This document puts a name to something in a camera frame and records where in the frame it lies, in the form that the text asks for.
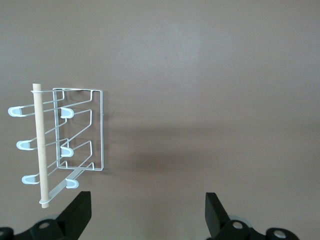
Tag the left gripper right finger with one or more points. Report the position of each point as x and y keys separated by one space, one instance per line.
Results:
x=215 y=217

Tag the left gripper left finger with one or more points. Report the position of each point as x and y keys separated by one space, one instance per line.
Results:
x=77 y=215

